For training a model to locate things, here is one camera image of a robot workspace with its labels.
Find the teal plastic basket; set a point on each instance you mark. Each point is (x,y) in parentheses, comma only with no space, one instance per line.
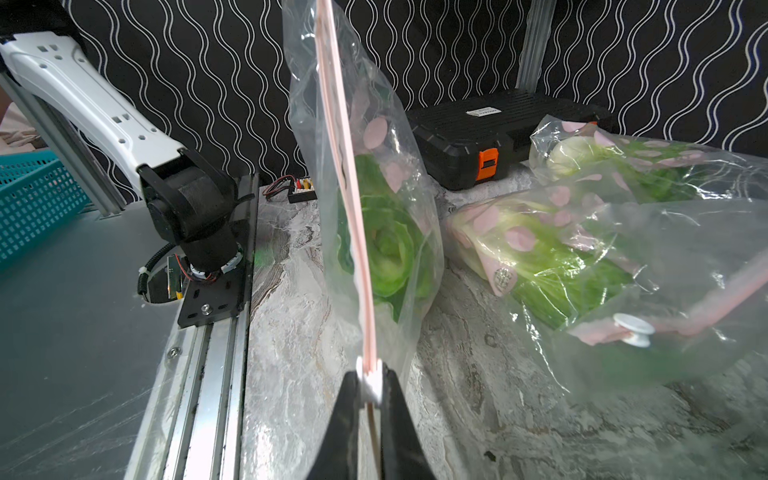
(38,195)

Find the zip-top bag with cabbage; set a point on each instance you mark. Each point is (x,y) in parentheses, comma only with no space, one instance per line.
(623,295)
(655,170)
(398,211)

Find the small connector board with wires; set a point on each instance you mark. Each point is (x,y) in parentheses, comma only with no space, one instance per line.
(298,189)

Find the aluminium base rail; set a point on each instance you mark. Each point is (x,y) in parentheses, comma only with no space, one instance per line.
(192,425)

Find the black tool case orange latches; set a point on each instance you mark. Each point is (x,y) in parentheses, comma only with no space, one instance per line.
(477,139)

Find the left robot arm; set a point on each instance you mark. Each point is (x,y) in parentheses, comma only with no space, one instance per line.
(191,202)

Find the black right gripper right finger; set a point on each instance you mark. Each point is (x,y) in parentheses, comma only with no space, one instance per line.
(402,455)

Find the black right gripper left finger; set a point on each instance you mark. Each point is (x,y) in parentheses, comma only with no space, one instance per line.
(337,457)

